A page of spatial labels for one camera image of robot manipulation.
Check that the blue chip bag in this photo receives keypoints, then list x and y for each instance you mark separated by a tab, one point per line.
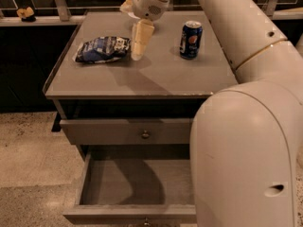
103	49

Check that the round metal drawer knob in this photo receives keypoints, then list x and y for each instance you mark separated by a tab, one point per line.
145	135

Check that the grey top drawer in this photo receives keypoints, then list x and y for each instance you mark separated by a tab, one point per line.
127	131

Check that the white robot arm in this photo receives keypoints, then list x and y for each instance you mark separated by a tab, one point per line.
244	140

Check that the grey wooden drawer cabinet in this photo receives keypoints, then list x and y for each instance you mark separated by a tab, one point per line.
160	85

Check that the blue pepsi can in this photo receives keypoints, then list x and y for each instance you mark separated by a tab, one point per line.
190	39

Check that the grey open middle drawer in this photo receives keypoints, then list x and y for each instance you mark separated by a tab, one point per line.
122	191

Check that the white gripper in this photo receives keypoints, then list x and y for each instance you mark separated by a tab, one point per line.
146	3

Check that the yellow and black object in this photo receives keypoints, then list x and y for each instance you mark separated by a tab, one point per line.
26	14

